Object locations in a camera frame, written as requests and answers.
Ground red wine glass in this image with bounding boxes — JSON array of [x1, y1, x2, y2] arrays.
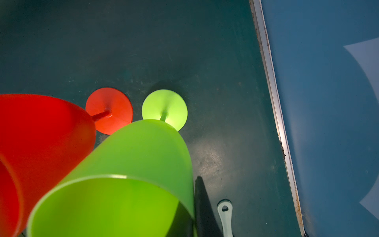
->
[[1, 87, 133, 237]]

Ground white cleaning brush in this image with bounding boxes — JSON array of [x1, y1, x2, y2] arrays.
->
[[217, 199, 234, 237]]

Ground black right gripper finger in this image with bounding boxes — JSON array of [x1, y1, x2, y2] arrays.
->
[[194, 176, 222, 237]]

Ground green wine glass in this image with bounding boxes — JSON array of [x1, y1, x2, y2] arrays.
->
[[27, 89, 196, 237]]

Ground right side aluminium floor rail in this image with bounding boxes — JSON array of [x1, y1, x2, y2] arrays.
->
[[249, 0, 307, 237]]

